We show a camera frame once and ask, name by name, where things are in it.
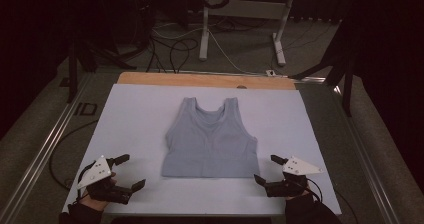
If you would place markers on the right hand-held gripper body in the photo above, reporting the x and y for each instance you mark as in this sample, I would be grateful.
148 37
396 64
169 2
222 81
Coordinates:
293 180

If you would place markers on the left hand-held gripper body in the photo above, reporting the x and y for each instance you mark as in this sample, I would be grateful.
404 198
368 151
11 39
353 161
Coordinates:
100 175

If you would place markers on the grey-blue tank top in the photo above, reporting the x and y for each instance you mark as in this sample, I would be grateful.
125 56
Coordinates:
210 144

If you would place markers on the person's right hand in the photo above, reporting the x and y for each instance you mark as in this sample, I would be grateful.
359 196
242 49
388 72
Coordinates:
298 196

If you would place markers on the person's left hand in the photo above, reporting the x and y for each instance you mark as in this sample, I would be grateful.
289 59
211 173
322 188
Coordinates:
95 204

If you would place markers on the light blue table mat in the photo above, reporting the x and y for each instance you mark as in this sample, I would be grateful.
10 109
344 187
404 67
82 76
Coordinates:
133 124

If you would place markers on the white power strip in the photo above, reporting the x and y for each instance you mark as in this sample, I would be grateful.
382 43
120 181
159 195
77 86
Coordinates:
270 73

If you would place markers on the black stand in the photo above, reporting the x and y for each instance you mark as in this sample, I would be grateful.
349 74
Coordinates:
72 74
346 84

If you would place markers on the wooden table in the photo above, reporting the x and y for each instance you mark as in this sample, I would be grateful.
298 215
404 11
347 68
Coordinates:
186 80

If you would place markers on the dark equipment tower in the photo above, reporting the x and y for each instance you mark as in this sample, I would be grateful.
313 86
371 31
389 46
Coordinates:
136 14

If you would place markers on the metal floor rail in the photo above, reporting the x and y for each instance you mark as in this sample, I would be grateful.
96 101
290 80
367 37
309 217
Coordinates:
40 157
370 170

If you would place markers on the white desk frame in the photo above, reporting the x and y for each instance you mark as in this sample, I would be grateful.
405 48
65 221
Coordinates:
243 10

